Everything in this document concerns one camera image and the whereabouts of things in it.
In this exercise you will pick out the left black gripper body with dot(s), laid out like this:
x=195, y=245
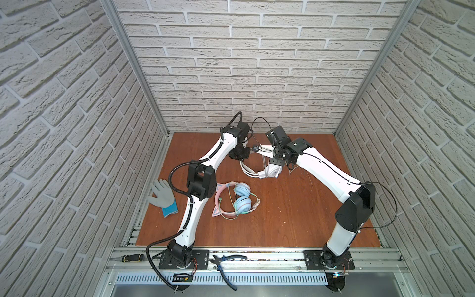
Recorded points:
x=242, y=153

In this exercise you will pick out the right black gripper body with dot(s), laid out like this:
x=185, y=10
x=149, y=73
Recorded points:
x=277, y=159

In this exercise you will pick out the white headphones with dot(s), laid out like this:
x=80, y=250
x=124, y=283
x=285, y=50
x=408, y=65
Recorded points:
x=272, y=167

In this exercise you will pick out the pink blue cat-ear headphones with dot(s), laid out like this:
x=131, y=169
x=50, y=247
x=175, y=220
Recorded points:
x=242, y=199

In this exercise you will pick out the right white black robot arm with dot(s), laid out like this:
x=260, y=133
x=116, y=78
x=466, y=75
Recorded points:
x=357, y=198

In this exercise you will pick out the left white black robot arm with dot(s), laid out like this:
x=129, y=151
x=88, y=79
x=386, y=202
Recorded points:
x=201, y=185

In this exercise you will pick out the blue white cloth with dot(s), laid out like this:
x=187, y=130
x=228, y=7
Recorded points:
x=161, y=195

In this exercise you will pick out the black yellow screwdriver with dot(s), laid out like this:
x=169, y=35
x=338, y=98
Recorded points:
x=132, y=258

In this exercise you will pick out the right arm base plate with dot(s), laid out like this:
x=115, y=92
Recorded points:
x=320, y=260

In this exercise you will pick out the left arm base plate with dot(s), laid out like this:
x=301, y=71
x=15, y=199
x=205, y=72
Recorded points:
x=198, y=258

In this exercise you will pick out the aluminium front rail frame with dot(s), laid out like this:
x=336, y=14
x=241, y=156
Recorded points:
x=251, y=266

